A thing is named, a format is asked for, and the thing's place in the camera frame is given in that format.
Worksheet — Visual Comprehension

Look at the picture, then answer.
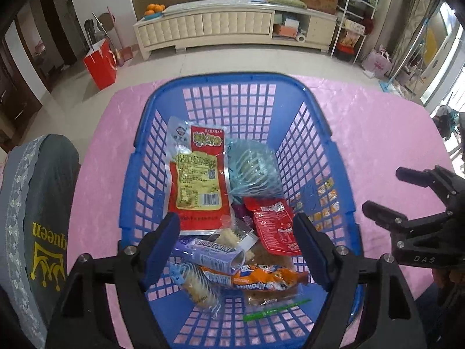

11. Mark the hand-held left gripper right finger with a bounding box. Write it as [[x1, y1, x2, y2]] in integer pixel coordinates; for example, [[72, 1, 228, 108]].
[[292, 213, 427, 349]]

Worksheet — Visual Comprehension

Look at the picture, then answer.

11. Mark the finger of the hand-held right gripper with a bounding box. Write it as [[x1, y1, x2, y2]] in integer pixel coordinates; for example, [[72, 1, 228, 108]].
[[362, 201, 412, 244], [396, 166, 458, 204]]

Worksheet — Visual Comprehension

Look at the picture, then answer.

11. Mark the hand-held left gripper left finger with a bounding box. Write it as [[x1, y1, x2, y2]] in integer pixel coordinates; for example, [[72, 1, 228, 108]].
[[45, 212, 181, 349]]

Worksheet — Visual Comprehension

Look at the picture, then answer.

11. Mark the green-edged cracker packet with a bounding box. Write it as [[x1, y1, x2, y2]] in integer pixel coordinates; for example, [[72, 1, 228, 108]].
[[243, 247, 313, 323]]

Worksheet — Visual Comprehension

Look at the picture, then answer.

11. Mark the small red snack packet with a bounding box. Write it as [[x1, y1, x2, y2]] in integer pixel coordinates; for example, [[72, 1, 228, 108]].
[[243, 196, 302, 256]]

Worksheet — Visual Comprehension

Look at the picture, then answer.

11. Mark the purple-blue biscuit tube packet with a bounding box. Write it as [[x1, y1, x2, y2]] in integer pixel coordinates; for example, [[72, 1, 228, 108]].
[[171, 237, 246, 275]]

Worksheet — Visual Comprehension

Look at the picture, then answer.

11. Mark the blue-trimmed bun packet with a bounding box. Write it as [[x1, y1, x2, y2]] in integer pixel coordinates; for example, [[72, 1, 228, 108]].
[[169, 262, 223, 318]]

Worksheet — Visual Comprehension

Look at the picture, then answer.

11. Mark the yellow snack packet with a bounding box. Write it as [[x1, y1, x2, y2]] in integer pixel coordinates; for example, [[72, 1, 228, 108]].
[[296, 178, 346, 231]]

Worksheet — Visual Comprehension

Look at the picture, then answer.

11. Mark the orange snack packet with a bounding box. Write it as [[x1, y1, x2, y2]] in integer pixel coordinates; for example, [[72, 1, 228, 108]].
[[200, 263, 309, 291]]

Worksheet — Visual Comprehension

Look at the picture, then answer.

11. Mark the clear cracker packet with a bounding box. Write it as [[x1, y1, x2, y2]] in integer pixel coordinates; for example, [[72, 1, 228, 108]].
[[217, 218, 260, 253]]

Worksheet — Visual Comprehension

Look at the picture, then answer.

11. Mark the large red yellow packet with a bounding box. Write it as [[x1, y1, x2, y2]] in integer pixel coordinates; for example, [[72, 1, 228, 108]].
[[167, 116, 233, 236]]

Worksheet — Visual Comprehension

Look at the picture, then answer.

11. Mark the purple snack packet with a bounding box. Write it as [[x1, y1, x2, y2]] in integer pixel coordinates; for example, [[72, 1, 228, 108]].
[[230, 202, 255, 226]]

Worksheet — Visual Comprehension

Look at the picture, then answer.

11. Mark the light blue snack packet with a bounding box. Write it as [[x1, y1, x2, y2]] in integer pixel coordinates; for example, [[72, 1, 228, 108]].
[[225, 139, 284, 199]]

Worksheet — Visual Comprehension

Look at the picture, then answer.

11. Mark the blue plastic basket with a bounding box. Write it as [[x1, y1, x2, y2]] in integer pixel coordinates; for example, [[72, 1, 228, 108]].
[[119, 74, 365, 349]]

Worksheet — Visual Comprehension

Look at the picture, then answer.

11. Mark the pile of clothes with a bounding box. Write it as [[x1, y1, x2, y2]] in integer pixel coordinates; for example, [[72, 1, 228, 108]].
[[434, 104, 465, 142]]

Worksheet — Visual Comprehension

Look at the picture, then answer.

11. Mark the pink tablecloth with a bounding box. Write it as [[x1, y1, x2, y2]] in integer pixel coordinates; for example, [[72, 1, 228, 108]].
[[74, 74, 455, 349]]

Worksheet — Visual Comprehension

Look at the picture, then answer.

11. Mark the pink shopping bag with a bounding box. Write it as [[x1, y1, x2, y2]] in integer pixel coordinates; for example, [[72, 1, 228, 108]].
[[363, 45, 393, 79]]

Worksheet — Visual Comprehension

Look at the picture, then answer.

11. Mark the grey chair cover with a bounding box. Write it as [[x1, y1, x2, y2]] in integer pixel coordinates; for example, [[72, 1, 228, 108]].
[[0, 134, 81, 349]]

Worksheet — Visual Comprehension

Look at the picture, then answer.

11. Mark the standing mirror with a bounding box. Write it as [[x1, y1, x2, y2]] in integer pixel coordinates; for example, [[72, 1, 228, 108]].
[[421, 0, 462, 106]]

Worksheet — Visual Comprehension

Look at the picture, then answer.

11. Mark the patterned beige curtain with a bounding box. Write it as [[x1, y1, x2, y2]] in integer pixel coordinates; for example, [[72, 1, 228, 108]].
[[392, 0, 440, 95]]

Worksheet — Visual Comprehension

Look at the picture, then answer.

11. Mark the red printed bag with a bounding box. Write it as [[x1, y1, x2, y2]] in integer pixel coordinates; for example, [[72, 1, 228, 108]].
[[336, 31, 366, 57]]

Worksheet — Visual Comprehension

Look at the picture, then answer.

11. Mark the standing air conditioner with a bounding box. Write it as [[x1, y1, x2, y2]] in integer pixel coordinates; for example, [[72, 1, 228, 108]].
[[374, 0, 411, 55]]

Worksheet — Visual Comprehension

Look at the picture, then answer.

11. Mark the white metal shelf rack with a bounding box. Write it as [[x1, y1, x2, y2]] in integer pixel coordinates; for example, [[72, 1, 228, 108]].
[[329, 0, 380, 64]]

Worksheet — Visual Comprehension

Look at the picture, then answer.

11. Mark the red paper bag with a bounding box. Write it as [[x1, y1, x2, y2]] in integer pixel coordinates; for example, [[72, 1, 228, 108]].
[[83, 38, 119, 91]]

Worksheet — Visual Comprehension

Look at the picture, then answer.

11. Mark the dark wooden door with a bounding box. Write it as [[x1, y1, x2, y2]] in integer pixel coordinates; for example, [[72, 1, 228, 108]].
[[0, 18, 42, 146]]

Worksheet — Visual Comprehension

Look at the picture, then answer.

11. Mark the cream TV cabinet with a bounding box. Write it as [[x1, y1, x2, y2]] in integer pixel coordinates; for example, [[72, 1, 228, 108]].
[[133, 0, 338, 60]]

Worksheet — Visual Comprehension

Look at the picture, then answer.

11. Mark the dark wooden door frame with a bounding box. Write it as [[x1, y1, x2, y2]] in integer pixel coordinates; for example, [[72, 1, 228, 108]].
[[36, 0, 78, 70]]

